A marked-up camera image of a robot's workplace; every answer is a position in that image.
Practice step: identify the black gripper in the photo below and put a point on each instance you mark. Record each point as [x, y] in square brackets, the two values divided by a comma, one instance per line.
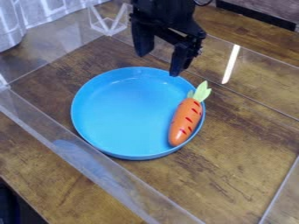
[167, 19]

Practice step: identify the orange toy carrot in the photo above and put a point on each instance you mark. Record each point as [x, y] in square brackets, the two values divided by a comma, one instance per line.
[187, 115]

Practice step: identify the blue round tray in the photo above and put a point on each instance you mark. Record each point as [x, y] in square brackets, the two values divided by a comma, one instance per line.
[122, 112]

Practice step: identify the dark wooden bar background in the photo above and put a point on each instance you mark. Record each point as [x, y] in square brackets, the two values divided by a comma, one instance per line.
[276, 12]

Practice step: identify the white checkered curtain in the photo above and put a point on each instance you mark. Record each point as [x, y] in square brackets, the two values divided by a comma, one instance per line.
[25, 14]

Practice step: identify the clear acrylic corner bracket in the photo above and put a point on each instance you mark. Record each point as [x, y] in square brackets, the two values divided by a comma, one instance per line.
[109, 16]

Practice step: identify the clear acrylic enclosure wall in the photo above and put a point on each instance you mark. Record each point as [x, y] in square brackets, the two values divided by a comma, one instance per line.
[234, 175]

